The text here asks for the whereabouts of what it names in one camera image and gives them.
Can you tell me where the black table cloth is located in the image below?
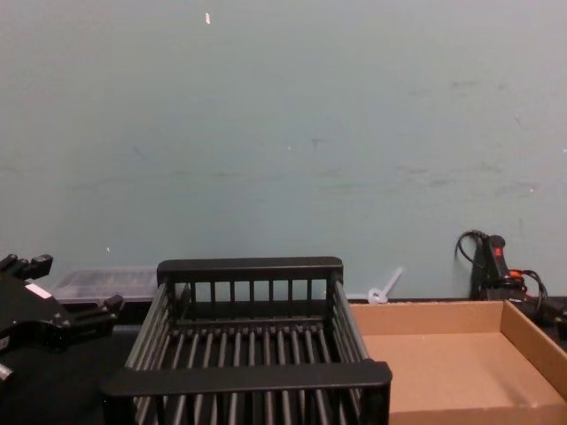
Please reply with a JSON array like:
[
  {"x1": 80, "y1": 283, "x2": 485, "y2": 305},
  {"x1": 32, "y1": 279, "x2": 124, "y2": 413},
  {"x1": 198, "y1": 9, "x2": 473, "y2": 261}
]
[{"x1": 0, "y1": 290, "x2": 567, "y2": 425}]

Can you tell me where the pale blue-green wall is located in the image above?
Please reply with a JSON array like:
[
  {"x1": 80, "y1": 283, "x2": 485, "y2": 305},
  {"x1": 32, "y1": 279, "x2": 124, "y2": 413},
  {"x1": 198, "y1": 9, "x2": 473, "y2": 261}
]
[{"x1": 0, "y1": 0, "x2": 567, "y2": 307}]

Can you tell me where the small white three-armed plastic piece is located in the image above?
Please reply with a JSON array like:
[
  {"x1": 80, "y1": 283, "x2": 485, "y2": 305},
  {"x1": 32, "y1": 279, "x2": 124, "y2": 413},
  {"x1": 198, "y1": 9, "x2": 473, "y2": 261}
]
[{"x1": 367, "y1": 265, "x2": 407, "y2": 307}]

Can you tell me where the shallow brown cardboard tray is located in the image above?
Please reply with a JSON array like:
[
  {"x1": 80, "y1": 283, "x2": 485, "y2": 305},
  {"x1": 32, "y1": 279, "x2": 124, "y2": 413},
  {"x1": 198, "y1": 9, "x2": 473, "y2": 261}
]
[{"x1": 348, "y1": 298, "x2": 567, "y2": 425}]

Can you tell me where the black corded tool red switch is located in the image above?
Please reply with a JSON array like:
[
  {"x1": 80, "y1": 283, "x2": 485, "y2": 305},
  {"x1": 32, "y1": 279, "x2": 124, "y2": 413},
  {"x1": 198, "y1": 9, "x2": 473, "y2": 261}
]
[{"x1": 454, "y1": 229, "x2": 551, "y2": 323}]

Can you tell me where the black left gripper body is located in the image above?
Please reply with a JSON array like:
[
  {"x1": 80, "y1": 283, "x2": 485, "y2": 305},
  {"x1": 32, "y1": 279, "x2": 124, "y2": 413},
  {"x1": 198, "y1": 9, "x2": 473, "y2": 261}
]
[{"x1": 0, "y1": 270, "x2": 79, "y2": 356}]

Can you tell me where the clear plastic case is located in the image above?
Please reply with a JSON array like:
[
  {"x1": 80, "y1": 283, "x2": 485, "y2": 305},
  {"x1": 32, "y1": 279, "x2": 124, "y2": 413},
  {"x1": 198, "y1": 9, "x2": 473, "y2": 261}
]
[{"x1": 52, "y1": 266, "x2": 160, "y2": 306}]

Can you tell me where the black rack with steel bars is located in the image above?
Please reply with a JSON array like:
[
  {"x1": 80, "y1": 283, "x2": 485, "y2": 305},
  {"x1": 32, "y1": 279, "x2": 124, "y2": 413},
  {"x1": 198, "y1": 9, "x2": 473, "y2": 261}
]
[{"x1": 99, "y1": 256, "x2": 393, "y2": 425}]

